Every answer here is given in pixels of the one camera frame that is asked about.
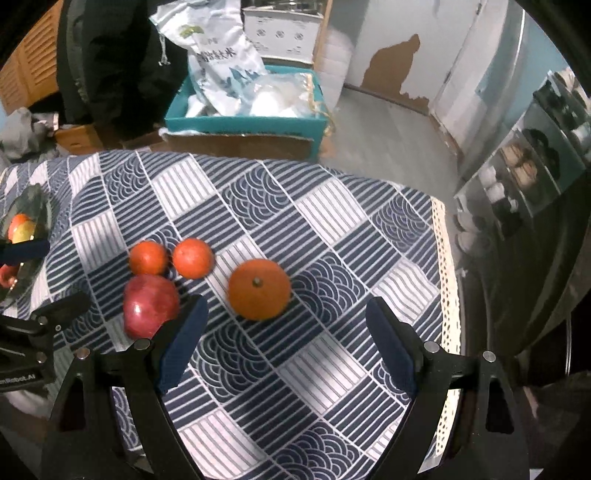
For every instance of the white printed rice bag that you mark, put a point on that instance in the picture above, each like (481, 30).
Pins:
(217, 60)

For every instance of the green red mottled apple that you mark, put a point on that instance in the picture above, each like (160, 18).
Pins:
(5, 277)

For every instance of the small reddish tangerine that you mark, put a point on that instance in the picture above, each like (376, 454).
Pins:
(147, 258)

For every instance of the yellow apple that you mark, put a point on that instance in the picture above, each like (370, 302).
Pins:
(23, 229)

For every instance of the ribbed clear glass plate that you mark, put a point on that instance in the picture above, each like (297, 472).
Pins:
(32, 203)

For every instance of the grey clothes pile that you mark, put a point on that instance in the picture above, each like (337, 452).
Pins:
(23, 131)

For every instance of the white patterned drawer box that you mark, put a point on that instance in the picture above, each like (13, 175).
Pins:
(281, 32)

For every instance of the black hooded coat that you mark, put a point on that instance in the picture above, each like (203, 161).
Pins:
(115, 60)

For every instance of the blue white patterned tablecloth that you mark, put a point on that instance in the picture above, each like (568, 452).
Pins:
(295, 221)

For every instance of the teal cardboard box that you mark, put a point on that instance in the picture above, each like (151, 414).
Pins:
(249, 127)

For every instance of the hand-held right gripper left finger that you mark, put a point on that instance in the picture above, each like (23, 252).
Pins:
(182, 341)

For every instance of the small orange tangerine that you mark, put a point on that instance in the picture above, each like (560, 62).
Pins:
(193, 257)

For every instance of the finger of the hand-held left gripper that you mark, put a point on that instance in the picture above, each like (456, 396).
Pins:
(60, 310)
(25, 250)

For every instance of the metal shoe rack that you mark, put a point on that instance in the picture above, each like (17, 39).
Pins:
(531, 152)

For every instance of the brown cardboard box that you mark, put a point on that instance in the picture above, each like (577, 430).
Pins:
(240, 146)

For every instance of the large orange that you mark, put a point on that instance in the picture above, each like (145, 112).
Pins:
(260, 289)

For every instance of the wooden shelf unit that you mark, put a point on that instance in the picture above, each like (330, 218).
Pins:
(323, 32)

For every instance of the rows of shoes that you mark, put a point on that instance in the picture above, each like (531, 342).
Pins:
(521, 166)

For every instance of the wooden louvred wardrobe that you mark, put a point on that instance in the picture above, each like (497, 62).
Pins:
(27, 55)

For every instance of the clear plastic bag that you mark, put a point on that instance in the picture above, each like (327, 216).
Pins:
(281, 97)

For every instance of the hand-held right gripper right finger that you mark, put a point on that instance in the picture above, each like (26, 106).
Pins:
(390, 344)

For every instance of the large red apple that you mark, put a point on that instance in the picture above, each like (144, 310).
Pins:
(148, 305)

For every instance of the wooden drawer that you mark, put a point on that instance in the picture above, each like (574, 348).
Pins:
(78, 138)

